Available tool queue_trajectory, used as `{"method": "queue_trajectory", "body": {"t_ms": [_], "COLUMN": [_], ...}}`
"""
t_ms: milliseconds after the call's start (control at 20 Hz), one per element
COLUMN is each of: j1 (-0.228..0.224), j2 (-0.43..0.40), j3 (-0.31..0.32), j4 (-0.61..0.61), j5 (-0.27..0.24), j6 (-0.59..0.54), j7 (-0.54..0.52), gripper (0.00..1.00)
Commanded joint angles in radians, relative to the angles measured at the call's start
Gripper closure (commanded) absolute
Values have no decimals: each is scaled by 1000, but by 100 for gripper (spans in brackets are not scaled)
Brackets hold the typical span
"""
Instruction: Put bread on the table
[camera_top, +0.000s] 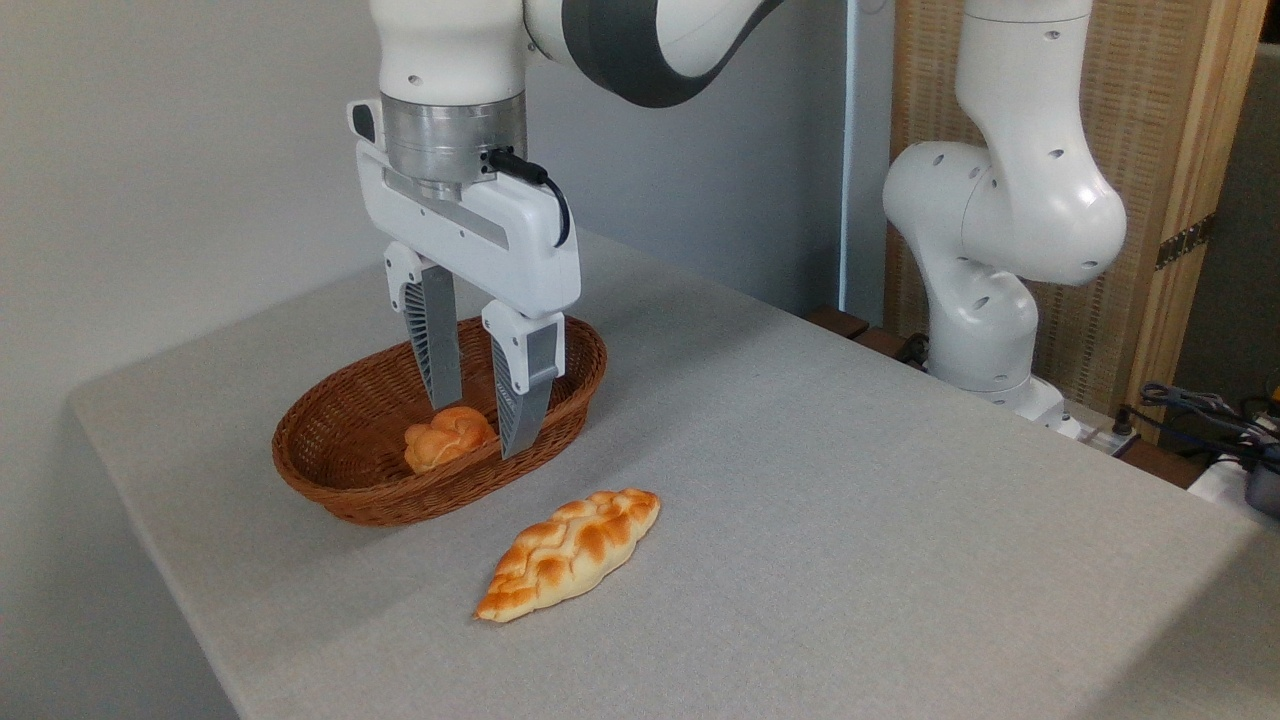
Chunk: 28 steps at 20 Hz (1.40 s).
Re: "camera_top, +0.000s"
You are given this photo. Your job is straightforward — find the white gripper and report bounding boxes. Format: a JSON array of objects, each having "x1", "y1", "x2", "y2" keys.
[{"x1": 347, "y1": 98, "x2": 582, "y2": 460}]

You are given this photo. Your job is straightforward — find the small knotted bread roll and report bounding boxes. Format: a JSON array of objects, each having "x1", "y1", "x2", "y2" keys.
[{"x1": 403, "y1": 405, "x2": 499, "y2": 475}]

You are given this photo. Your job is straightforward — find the long braided bread loaf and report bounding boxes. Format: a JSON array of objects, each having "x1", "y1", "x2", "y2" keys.
[{"x1": 473, "y1": 488, "x2": 662, "y2": 624}]

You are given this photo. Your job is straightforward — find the brown wicker basket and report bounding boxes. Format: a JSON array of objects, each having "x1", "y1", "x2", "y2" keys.
[{"x1": 272, "y1": 314, "x2": 608, "y2": 528}]

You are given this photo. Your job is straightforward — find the brown wooden floor beam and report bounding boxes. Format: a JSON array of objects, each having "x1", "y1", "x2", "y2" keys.
[{"x1": 804, "y1": 304, "x2": 929, "y2": 373}]

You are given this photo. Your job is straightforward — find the white power strip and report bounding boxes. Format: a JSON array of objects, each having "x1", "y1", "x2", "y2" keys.
[{"x1": 1058, "y1": 412, "x2": 1143, "y2": 459}]

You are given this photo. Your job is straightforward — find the woven wooden folding screen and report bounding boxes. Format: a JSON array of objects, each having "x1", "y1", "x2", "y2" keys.
[{"x1": 884, "y1": 0, "x2": 1270, "y2": 423}]

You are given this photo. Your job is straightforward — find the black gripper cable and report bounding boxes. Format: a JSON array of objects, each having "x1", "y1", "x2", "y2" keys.
[{"x1": 482, "y1": 147, "x2": 573, "y2": 249}]

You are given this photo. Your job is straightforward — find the white vertical post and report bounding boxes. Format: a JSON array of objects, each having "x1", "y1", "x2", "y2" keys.
[{"x1": 839, "y1": 0, "x2": 895, "y2": 327}]

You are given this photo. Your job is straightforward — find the bundle of dark cables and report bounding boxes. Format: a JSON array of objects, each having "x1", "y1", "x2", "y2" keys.
[{"x1": 1138, "y1": 380, "x2": 1280, "y2": 473}]

